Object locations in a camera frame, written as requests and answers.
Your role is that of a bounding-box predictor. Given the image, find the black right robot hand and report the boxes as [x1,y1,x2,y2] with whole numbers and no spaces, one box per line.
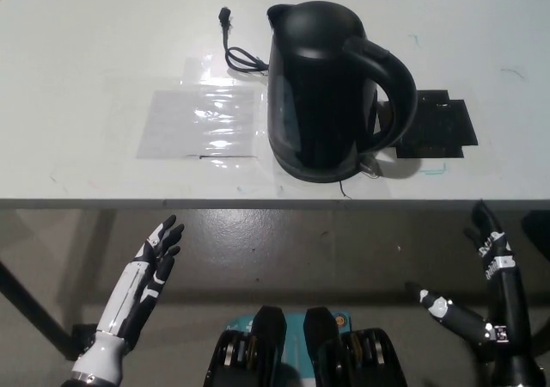
[419,200,545,387]

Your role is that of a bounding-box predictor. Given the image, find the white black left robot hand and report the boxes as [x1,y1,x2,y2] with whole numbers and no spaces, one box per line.
[92,214,186,350]

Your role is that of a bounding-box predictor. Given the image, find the transparent kettle switch lever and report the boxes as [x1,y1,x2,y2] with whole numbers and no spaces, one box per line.
[359,154,380,176]

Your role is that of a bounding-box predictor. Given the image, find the black electric kettle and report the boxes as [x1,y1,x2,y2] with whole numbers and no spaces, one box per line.
[265,0,419,184]

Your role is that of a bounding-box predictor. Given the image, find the black robot body block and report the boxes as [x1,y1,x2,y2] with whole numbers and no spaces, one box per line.
[204,304,288,387]
[302,305,409,387]

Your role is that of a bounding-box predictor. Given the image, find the black object at edge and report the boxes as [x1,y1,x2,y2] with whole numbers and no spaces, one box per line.
[522,212,550,250]

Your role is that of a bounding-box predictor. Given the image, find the black table leg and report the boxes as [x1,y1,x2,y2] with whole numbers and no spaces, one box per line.
[0,259,98,361]

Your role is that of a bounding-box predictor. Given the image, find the clear plastic sheet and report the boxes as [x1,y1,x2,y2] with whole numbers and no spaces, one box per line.
[136,89,263,161]

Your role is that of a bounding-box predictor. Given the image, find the black flat plate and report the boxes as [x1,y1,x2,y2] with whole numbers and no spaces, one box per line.
[377,89,480,160]

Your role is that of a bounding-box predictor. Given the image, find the black power cord with plug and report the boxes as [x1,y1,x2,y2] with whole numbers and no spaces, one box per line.
[218,7,271,77]

